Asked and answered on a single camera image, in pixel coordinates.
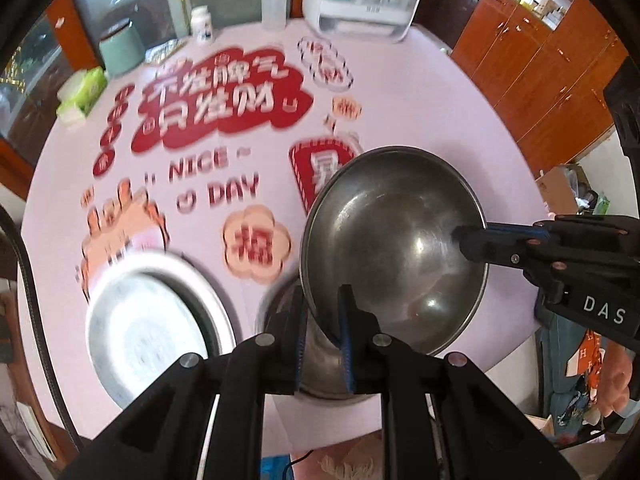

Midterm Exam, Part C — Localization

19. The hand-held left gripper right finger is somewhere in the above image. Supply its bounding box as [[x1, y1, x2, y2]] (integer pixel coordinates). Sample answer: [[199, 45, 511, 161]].
[[337, 285, 581, 480]]

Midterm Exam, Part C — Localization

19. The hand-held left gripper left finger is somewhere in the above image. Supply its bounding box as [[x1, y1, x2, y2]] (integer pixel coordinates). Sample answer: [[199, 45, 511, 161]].
[[62, 305, 309, 480]]

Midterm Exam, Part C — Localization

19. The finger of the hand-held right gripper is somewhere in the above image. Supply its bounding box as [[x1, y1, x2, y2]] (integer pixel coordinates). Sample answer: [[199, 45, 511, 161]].
[[451, 226, 556, 273], [482, 221, 553, 241]]

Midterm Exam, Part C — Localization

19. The large steel bowl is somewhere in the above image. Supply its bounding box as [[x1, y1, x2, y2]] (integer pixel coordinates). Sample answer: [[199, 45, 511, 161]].
[[256, 280, 383, 402]]

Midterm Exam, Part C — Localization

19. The small deep steel bowl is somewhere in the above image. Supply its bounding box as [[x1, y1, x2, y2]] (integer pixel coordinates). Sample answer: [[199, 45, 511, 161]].
[[299, 146, 490, 357]]

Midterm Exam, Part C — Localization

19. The white marbled plate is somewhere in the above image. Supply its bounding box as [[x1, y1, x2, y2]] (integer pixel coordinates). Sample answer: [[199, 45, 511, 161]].
[[85, 251, 237, 411]]

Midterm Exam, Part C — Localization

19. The cardboard box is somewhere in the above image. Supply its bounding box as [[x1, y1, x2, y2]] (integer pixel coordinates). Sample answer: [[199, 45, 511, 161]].
[[534, 164, 592, 221]]

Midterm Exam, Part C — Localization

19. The orange wooden cupboard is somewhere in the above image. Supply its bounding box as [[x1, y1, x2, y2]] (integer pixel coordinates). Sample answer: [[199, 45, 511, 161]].
[[450, 0, 632, 177]]

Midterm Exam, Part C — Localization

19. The pink printed tablecloth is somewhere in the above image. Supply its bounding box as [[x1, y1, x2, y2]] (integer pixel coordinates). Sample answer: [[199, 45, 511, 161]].
[[17, 22, 551, 456]]

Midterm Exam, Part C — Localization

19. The clear squeeze bottle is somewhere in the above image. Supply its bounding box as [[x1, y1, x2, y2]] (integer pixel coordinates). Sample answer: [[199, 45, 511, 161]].
[[260, 0, 288, 31]]

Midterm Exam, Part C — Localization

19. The silver foil packet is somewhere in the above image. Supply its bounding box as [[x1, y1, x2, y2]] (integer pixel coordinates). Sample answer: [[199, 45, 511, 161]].
[[144, 39, 187, 65]]

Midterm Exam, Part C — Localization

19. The green wipes packet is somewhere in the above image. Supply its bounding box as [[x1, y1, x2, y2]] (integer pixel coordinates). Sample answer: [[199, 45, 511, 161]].
[[55, 67, 108, 128]]

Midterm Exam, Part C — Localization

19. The white pill bottle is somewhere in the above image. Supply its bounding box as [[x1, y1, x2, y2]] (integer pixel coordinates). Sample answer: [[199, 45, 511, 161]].
[[191, 6, 215, 43]]

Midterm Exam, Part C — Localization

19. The mint green canister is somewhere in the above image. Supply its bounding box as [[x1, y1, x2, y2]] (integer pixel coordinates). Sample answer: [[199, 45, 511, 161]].
[[98, 21, 147, 77]]

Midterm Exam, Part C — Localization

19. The wooden glass-door cabinet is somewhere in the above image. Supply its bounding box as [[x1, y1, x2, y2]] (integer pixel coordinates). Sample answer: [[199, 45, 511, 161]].
[[0, 0, 168, 201]]

